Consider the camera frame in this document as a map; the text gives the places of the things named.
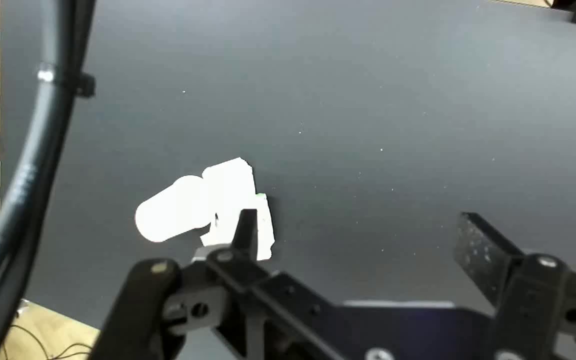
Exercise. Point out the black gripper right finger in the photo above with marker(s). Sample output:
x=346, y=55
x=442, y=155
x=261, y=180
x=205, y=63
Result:
x=484, y=254

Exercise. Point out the white paper cup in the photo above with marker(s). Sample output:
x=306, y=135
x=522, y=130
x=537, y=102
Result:
x=176, y=209

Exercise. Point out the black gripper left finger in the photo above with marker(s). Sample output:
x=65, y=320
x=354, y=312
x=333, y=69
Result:
x=244, y=243

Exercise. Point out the white towel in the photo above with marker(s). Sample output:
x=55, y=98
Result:
x=232, y=188

